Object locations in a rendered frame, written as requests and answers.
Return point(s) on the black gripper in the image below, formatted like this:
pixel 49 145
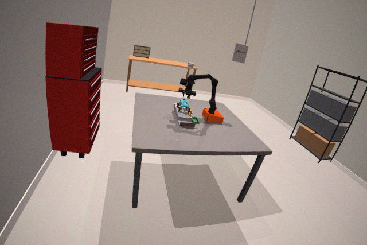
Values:
pixel 183 91

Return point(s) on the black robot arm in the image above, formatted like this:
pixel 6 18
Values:
pixel 189 81

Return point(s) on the grey ramp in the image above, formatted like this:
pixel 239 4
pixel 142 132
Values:
pixel 183 118

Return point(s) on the small trolley with teal deck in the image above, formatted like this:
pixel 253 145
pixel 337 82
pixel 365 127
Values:
pixel 184 104

